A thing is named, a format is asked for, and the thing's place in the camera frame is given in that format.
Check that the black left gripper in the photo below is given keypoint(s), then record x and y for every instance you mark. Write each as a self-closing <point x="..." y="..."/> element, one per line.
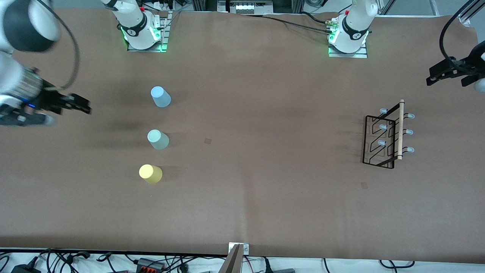
<point x="465" y="66"/>

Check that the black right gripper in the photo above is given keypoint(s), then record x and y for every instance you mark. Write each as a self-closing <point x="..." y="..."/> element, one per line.
<point x="50" y="100"/>

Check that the mint green plastic cup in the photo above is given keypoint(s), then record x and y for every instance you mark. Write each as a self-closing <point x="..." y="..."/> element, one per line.
<point x="158" y="139"/>

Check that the yellow plastic cup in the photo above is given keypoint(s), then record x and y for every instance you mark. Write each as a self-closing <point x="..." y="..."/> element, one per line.
<point x="150" y="174"/>

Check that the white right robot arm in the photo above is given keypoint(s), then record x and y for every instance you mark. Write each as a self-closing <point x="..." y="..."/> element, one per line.
<point x="132" y="19"/>

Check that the light blue plastic cup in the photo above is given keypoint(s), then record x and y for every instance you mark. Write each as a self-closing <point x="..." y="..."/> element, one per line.
<point x="161" y="97"/>

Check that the white power strip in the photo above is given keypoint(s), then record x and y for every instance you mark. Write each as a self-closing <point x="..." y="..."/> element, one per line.
<point x="161" y="5"/>

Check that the black power adapter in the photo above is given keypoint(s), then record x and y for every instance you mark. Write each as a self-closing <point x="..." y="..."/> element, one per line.
<point x="24" y="269"/>

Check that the black box orange connectors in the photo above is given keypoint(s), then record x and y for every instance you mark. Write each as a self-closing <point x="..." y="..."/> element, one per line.
<point x="149" y="264"/>

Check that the white terminal block device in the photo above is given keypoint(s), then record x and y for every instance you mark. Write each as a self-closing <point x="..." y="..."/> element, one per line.
<point x="246" y="7"/>

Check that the brown table mat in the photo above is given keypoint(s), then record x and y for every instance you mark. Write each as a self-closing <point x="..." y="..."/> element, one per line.
<point x="265" y="189"/>

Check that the grey mounting beam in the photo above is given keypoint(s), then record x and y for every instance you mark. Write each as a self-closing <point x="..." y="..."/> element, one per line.
<point x="232" y="263"/>

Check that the aluminium rail with bracket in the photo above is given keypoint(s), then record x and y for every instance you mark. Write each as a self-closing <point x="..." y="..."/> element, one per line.
<point x="470" y="12"/>

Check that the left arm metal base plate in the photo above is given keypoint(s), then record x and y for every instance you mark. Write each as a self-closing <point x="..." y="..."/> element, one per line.
<point x="348" y="55"/>

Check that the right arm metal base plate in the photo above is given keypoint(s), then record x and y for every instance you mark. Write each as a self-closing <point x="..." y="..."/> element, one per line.
<point x="164" y="41"/>

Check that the metal bracket plate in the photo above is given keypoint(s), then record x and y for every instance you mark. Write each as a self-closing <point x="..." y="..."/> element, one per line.
<point x="246" y="248"/>

